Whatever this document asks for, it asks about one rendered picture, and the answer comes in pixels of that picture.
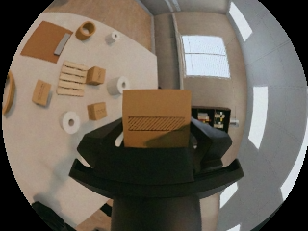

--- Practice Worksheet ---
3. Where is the brown cardboard carton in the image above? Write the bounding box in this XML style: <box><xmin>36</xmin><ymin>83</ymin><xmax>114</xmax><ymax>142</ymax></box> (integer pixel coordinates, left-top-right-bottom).
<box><xmin>122</xmin><ymin>89</ymin><xmax>191</xmax><ymax>148</ymax></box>
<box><xmin>88</xmin><ymin>102</ymin><xmax>108</xmax><ymax>120</ymax></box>
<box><xmin>33</xmin><ymin>79</ymin><xmax>52</xmax><ymax>106</ymax></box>
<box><xmin>86</xmin><ymin>65</ymin><xmax>107</xmax><ymax>86</ymax></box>

